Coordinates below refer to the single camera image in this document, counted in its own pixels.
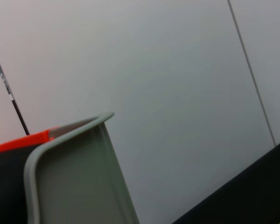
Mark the orange plastic strip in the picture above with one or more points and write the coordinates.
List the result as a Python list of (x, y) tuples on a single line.
[(21, 142)]

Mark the thin black pole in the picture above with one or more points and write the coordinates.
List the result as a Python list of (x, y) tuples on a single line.
[(7, 86)]

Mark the black tablecloth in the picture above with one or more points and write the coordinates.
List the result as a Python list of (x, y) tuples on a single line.
[(247, 193)]

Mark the grey perforated storage box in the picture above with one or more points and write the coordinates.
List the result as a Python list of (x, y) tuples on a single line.
[(79, 175)]

